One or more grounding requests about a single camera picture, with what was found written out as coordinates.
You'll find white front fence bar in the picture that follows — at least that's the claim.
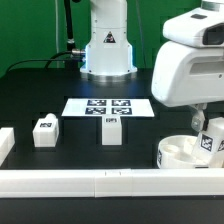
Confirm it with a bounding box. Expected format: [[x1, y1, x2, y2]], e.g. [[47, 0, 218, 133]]
[[0, 168, 224, 198]]

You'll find white round stool seat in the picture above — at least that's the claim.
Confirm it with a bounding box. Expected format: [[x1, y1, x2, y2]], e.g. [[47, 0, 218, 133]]
[[156, 134, 224, 170]]

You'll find white tag sheet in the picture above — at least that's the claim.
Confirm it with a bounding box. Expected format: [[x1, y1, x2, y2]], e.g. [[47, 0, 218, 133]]
[[62, 98, 154, 117]]

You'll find black cable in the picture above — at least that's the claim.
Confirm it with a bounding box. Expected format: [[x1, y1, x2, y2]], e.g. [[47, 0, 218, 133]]
[[4, 48, 87, 76]]

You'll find white fence bar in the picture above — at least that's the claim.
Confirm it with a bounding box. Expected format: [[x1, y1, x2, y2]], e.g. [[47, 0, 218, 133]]
[[0, 168, 224, 198], [0, 127, 15, 166]]

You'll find black vertical pole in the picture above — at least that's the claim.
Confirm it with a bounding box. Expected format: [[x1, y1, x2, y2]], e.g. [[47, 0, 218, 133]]
[[63, 0, 78, 69]]

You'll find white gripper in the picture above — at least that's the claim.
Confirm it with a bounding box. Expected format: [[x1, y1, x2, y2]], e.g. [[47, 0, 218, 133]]
[[151, 41, 224, 132]]

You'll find white left fence bar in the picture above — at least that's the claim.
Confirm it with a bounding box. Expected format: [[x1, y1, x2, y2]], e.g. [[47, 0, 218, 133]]
[[0, 127, 15, 166]]

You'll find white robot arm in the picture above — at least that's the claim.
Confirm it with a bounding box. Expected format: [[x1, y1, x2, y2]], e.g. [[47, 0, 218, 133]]
[[80, 0, 224, 131]]

